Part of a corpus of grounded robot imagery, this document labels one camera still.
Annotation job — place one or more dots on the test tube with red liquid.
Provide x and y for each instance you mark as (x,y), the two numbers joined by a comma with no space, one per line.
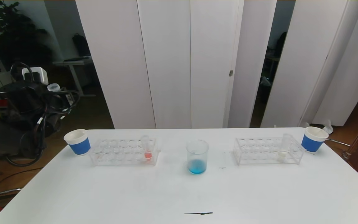
(148,154)

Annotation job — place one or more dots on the white folding screen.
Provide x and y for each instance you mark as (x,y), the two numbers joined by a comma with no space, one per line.
(306,62)
(166,62)

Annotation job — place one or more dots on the clear conical test tube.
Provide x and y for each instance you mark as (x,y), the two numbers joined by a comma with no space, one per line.
(325,127)

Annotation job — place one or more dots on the clear acrylic tube rack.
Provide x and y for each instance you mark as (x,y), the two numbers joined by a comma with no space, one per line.
(256,152)
(126,154)

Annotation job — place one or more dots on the test tube with yellowish liquid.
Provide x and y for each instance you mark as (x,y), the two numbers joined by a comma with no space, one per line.
(284,154)

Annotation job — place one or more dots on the white desk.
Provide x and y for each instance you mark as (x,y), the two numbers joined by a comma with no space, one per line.
(73,60)

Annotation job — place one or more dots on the white machine base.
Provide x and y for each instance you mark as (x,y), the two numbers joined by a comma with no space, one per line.
(5,77)

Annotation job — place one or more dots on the green potted plant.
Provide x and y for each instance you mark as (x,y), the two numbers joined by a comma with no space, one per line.
(14,31)

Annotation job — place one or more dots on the test tube with blue liquid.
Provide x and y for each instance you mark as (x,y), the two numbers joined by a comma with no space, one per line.
(53,87)

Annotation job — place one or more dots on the blue white paper cup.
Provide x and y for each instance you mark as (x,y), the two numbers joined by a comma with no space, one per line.
(311,143)
(79,144)

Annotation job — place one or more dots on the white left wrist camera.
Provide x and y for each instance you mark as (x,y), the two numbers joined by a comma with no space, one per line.
(34,74)

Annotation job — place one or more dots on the black backpack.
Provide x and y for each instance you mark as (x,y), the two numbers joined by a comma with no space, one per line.
(81,45)

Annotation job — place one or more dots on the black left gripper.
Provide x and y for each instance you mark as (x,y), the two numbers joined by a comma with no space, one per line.
(51,112)

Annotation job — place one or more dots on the dark office chair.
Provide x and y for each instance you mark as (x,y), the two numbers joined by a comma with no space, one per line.
(281,43)

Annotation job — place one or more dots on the metal chair base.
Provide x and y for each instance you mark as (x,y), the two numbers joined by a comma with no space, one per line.
(5,192)

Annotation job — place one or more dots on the clear plastic beaker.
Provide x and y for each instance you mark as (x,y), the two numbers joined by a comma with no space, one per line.
(197,166)

